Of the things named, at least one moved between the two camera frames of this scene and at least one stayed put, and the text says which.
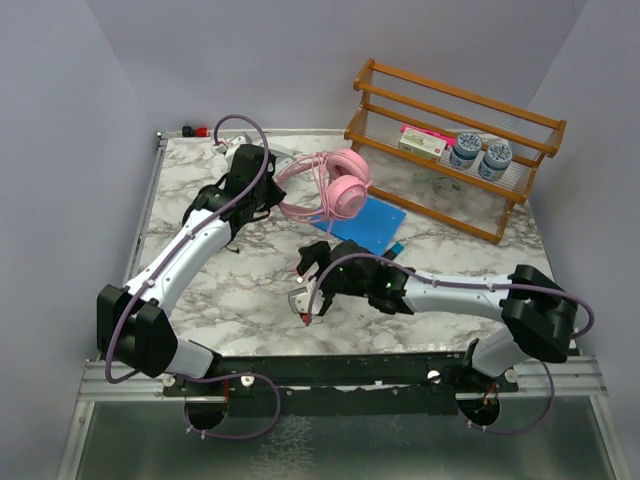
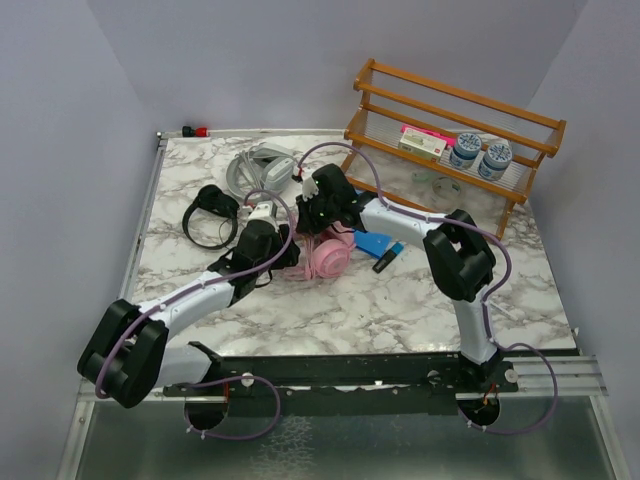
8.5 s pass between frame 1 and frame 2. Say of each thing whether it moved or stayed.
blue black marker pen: stayed
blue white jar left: stayed
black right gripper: moved
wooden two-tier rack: stayed
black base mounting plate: stayed
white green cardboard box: stayed
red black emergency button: stayed
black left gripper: moved
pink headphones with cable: moved
